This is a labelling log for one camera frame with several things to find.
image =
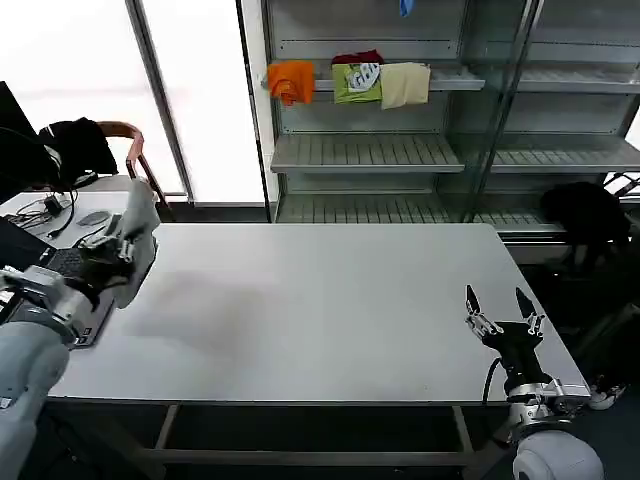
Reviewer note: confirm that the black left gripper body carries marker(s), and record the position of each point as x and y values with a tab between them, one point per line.
102	272

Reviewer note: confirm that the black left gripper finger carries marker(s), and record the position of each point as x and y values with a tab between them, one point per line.
100	244
128	251

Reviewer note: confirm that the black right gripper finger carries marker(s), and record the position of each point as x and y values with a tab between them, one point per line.
475	310
531	315

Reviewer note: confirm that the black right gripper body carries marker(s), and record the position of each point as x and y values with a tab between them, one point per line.
520	350

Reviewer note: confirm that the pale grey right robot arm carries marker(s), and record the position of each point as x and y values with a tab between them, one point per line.
555	445

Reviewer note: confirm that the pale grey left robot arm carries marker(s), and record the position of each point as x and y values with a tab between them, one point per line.
25	360

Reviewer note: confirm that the grey computer mouse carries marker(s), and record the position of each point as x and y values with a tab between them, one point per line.
93	218

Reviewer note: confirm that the dark grey laptop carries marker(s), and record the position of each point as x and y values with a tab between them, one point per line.
92	327

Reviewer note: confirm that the small power adapter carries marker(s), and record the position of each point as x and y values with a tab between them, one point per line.
52	205

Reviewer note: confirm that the white side desk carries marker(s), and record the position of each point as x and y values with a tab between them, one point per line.
35	200

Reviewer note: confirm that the brown wooden chair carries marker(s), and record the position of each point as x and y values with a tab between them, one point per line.
145	170

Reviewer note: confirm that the small white black object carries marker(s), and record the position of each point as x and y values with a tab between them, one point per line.
602	395

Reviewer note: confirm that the black jacket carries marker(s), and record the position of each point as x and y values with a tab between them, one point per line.
80	147

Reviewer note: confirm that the black monitor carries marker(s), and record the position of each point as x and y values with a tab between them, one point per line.
15	145

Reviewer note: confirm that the grey metal shelf rack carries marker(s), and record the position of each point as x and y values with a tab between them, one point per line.
380	150

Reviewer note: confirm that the grey window frame post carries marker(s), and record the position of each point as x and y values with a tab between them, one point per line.
165	115

